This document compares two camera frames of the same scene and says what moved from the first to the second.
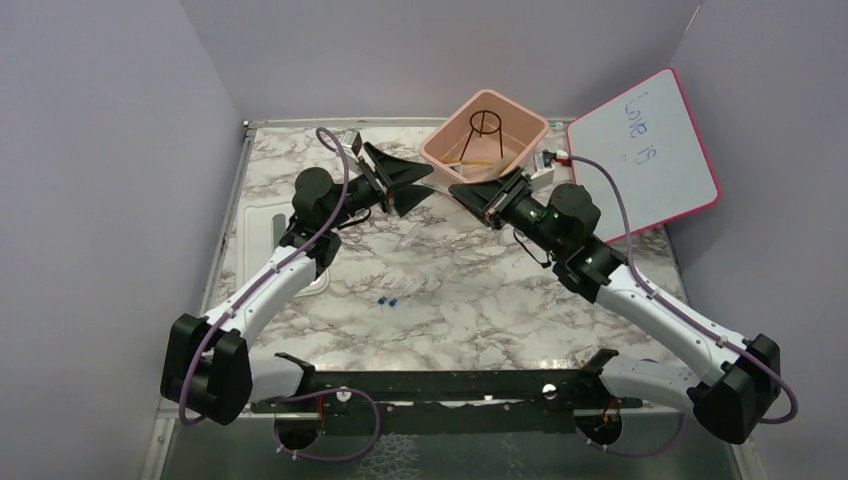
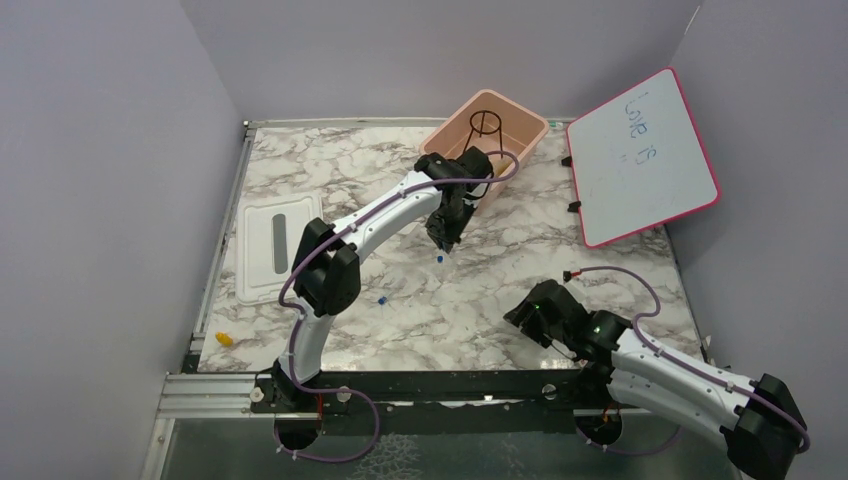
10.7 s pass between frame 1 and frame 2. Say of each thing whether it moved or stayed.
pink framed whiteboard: stayed
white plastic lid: stayed
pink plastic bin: stayed
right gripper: moved
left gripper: moved
